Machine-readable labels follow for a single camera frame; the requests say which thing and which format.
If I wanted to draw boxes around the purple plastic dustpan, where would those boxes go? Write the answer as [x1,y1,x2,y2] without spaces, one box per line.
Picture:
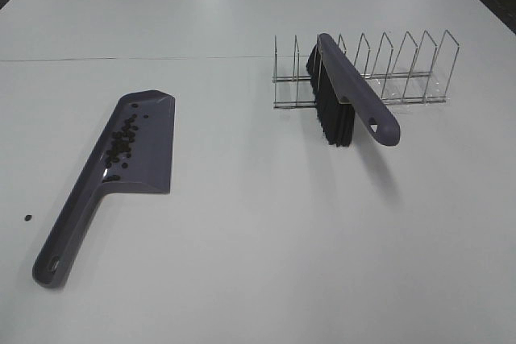
[32,90,175,288]

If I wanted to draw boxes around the metal wire rack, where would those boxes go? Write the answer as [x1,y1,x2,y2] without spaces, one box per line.
[272,30,461,110]

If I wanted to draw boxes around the pile of coffee beans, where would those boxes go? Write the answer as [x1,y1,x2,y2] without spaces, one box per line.
[101,102,151,184]

